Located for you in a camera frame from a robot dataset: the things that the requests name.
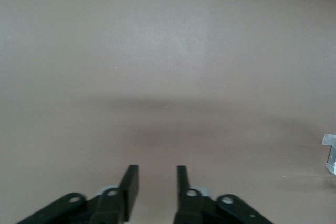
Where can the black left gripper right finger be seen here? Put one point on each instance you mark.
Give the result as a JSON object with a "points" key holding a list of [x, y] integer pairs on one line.
{"points": [[183, 203]]}

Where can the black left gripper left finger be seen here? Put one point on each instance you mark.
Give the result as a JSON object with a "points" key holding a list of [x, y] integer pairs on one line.
{"points": [[130, 192]]}

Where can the clear plastic egg box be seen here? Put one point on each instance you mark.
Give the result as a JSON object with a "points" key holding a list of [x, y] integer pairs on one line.
{"points": [[332, 153]]}

